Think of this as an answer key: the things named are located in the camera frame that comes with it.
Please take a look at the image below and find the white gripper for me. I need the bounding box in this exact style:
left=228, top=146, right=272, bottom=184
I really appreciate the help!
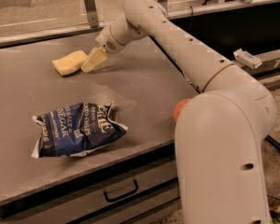
left=81, top=26, right=118, bottom=73

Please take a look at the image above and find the yellow sponge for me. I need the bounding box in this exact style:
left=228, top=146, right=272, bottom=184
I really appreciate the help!
left=52, top=50, right=88, bottom=77

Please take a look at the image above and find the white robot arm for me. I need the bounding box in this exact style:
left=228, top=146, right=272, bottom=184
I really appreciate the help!
left=97, top=0, right=276, bottom=224

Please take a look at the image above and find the blue chip bag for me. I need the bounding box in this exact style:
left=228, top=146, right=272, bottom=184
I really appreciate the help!
left=32, top=103, right=128, bottom=159

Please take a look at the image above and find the red apple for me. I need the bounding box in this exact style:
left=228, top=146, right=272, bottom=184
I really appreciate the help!
left=173, top=98, right=189, bottom=121

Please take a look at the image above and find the white small box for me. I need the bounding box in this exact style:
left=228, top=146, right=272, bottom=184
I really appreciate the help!
left=233, top=49, right=262, bottom=69

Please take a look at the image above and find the grey drawer front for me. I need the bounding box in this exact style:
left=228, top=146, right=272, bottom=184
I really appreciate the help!
left=0, top=158, right=179, bottom=224

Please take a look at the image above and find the metal bracket left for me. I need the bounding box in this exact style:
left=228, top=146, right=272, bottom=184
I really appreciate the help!
left=84, top=0, right=99, bottom=28

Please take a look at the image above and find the black drawer handle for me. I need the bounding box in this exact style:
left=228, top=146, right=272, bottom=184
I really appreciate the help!
left=104, top=179, right=139, bottom=203

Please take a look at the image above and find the wire basket with items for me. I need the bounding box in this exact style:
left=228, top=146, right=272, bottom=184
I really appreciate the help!
left=269, top=195, right=280, bottom=224

